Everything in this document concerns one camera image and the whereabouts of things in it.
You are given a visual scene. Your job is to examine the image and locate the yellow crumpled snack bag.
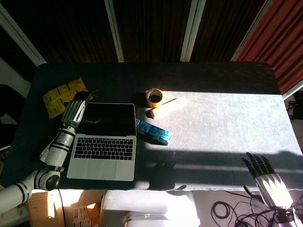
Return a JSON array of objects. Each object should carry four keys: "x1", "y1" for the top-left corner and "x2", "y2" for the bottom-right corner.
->
[{"x1": 42, "y1": 76, "x2": 89, "y2": 120}]

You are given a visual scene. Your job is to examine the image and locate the black tangled floor cables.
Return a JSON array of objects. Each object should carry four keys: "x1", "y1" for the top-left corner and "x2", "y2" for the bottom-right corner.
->
[{"x1": 210, "y1": 189, "x2": 303, "y2": 227}]

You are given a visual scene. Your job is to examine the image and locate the yellow tape roll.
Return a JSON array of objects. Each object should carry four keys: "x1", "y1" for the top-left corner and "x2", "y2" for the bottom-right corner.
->
[{"x1": 145, "y1": 88, "x2": 164, "y2": 108}]

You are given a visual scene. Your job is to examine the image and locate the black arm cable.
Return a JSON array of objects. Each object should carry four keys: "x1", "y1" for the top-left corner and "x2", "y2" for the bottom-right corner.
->
[{"x1": 56, "y1": 182, "x2": 67, "y2": 227}]

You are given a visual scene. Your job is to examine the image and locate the silver laptop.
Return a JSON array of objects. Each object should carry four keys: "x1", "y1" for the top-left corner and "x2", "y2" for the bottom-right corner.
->
[{"x1": 66, "y1": 102, "x2": 138, "y2": 182}]

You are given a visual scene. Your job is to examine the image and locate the blue printed box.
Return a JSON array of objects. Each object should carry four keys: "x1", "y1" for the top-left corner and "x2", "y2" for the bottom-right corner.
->
[{"x1": 136, "y1": 120, "x2": 173, "y2": 147}]

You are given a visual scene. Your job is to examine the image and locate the pink rectangular box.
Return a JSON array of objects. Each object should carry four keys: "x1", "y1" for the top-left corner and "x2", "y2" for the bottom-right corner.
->
[{"x1": 150, "y1": 96, "x2": 189, "y2": 119}]

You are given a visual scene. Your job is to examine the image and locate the dark felt table mat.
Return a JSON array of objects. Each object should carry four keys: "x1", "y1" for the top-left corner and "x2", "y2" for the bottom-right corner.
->
[{"x1": 0, "y1": 61, "x2": 303, "y2": 192}]

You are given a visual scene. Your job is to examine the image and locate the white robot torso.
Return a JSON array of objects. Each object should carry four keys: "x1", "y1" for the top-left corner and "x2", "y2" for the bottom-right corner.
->
[{"x1": 100, "y1": 189, "x2": 201, "y2": 227}]

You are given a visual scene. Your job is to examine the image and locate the cardboard box with labels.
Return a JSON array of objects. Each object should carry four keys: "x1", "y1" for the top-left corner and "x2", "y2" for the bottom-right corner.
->
[{"x1": 26, "y1": 190, "x2": 102, "y2": 227}]

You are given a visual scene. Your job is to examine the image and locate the red curtain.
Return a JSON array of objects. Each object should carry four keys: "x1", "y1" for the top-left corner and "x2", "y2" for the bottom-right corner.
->
[{"x1": 235, "y1": 0, "x2": 303, "y2": 95}]

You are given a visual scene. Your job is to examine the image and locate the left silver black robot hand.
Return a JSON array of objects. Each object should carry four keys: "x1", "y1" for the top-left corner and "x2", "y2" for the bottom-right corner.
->
[{"x1": 61, "y1": 88, "x2": 99, "y2": 130}]

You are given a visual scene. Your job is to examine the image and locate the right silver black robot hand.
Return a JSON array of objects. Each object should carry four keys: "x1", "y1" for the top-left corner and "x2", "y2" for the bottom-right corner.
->
[{"x1": 241, "y1": 152, "x2": 294, "y2": 210}]

